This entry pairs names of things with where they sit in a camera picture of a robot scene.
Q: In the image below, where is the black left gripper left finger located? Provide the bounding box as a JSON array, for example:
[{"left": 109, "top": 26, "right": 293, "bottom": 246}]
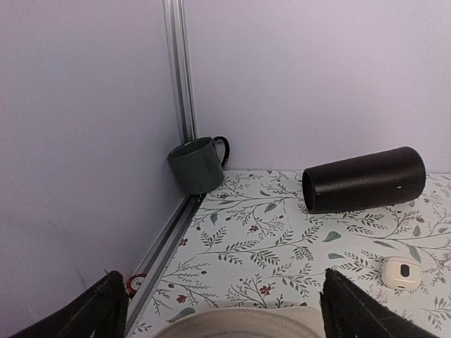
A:
[{"left": 14, "top": 271, "right": 128, "bottom": 337}]

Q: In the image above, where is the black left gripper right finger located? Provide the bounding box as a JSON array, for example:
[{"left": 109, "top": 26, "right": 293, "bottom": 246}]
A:
[{"left": 320, "top": 268, "right": 434, "bottom": 338}]

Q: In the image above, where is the white earbud charging case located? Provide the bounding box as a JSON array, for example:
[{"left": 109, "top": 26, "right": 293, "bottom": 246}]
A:
[{"left": 381, "top": 256, "right": 421, "bottom": 291}]

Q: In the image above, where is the red round sticker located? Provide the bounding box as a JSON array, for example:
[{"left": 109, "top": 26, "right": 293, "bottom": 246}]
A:
[{"left": 126, "top": 273, "right": 146, "bottom": 298}]

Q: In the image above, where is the white ribbed plate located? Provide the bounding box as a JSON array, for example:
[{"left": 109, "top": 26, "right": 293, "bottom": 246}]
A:
[{"left": 156, "top": 307, "right": 326, "bottom": 337}]

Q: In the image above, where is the floral patterned table mat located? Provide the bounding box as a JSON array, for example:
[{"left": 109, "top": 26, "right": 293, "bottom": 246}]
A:
[{"left": 127, "top": 170, "right": 450, "bottom": 337}]

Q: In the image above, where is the dark green ceramic mug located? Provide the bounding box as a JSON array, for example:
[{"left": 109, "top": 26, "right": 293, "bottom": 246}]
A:
[{"left": 168, "top": 136, "right": 230, "bottom": 196}]

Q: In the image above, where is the aluminium frame post left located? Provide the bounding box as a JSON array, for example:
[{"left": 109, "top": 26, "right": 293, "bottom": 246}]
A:
[{"left": 163, "top": 0, "right": 197, "bottom": 143}]

